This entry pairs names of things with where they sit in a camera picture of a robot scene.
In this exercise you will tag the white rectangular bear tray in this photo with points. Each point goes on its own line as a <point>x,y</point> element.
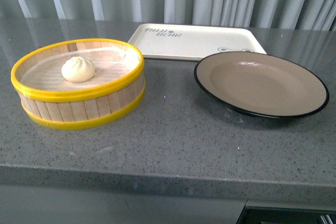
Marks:
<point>191,43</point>

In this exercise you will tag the yellow rimmed wooden steamer basket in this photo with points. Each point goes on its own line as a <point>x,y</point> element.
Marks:
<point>79,109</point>

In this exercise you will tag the white steamed bun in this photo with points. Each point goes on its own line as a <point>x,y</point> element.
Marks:
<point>78,70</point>

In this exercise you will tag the white mesh steamer liner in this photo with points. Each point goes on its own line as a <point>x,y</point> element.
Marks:
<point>110,64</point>

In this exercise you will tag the beige plate with black rim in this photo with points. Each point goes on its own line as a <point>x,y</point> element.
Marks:
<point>261,85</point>

